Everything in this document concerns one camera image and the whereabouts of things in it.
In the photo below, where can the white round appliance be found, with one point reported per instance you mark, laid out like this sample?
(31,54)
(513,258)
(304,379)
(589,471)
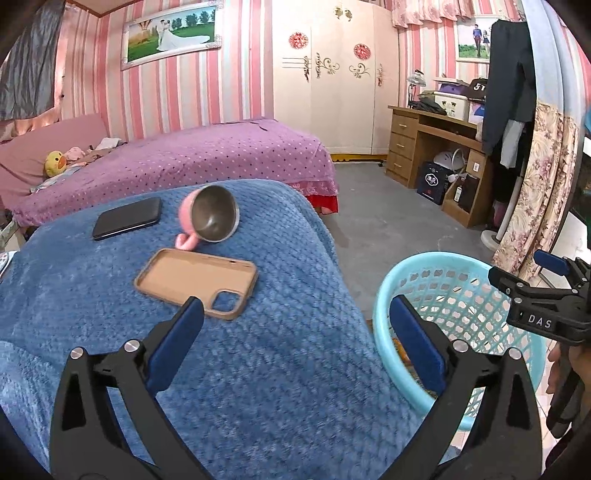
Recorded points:
(448,161)

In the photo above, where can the pink cup with steel inside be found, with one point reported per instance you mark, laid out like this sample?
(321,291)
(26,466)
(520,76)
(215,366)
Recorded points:
(214,214)

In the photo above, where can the white cloth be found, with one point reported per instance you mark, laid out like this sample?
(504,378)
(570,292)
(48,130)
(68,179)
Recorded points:
(108,143)

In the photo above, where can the white wardrobe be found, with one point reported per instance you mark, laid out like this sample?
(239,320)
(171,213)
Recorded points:
(337,106)

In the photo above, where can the large framed wedding photo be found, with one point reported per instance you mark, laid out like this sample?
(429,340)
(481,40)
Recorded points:
(171,34)

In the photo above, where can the light blue plastic basket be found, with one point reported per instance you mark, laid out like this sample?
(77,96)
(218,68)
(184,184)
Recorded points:
(461,295)

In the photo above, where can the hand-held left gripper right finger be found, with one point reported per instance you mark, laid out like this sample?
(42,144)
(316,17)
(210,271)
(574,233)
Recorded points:
(415,344)

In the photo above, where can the wooden desk with drawers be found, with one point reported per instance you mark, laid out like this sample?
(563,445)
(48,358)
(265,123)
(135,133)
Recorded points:
(406,147)

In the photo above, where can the pink cloth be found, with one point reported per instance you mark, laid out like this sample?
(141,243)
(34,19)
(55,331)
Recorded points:
(76,153)

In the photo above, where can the blue fleece blanket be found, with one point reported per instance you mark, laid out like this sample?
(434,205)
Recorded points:
(277,360)

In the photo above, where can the person's right hand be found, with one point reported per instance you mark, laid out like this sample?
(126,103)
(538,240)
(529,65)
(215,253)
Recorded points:
(554,369)

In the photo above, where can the white storage box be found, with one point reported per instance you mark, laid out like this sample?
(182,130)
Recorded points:
(452,106)

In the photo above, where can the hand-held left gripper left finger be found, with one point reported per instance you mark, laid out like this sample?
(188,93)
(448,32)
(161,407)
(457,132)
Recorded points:
(178,344)

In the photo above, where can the grey curtain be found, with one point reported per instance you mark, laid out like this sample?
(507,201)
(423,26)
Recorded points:
(27,60)

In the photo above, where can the red round paper decoration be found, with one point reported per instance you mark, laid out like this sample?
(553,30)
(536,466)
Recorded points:
(298,40)
(362,51)

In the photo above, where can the small framed photo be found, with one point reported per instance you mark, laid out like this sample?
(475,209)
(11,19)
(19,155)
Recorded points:
(473,39)

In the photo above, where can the tan phone case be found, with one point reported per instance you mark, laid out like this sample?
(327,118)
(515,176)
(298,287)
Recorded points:
(184,272)

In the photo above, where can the black smartphone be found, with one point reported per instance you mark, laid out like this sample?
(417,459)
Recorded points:
(127,219)

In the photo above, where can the bed with purple dotted sheet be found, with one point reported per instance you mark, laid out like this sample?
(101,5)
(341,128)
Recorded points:
(184,161)

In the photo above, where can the white standing fan base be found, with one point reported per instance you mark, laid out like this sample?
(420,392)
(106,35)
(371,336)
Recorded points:
(493,240)

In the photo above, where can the pink floral curtain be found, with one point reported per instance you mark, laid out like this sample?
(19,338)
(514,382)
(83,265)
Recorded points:
(540,194)

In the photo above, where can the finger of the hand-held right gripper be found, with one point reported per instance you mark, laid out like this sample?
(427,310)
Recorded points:
(512,281)
(551,261)

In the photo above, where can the yellow duck plush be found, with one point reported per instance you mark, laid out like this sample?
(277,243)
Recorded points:
(56,164)

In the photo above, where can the pink curtain valance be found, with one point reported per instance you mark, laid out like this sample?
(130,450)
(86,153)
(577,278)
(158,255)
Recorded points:
(429,11)

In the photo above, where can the pink covered headboard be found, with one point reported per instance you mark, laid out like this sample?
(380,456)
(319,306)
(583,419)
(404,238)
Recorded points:
(46,138)

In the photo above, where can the desk lamp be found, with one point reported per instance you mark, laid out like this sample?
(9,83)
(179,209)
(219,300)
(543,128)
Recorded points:
(415,83)

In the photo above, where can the dark hanging jacket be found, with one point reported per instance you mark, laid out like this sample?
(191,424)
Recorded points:
(508,83)

